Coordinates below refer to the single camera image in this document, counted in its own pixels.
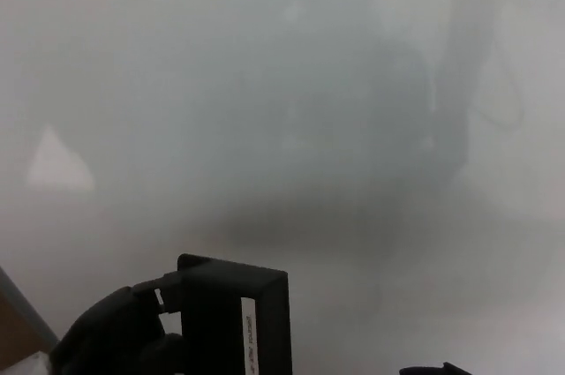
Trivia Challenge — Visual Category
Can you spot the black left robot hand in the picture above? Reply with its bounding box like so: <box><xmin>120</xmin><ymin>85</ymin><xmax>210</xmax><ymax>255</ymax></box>
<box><xmin>49</xmin><ymin>271</ymin><xmax>185</xmax><ymax>375</ymax></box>

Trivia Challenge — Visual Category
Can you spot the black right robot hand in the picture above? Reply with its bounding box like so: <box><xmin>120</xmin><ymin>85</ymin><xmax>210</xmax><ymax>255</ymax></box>
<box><xmin>399</xmin><ymin>361</ymin><xmax>471</xmax><ymax>375</ymax></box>

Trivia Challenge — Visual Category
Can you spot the black magnetic marker holder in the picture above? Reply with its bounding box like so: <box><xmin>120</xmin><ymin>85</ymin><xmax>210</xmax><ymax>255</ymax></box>
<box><xmin>177</xmin><ymin>253</ymin><xmax>292</xmax><ymax>375</ymax></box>

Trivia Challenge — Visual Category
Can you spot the whiteboard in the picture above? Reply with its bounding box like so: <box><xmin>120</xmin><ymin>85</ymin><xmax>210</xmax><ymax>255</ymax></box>
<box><xmin>0</xmin><ymin>0</ymin><xmax>565</xmax><ymax>375</ymax></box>

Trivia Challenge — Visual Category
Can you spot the grey whiteboard frame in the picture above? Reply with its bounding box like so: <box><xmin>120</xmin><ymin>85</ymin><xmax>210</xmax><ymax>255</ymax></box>
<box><xmin>0</xmin><ymin>264</ymin><xmax>62</xmax><ymax>349</ymax></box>

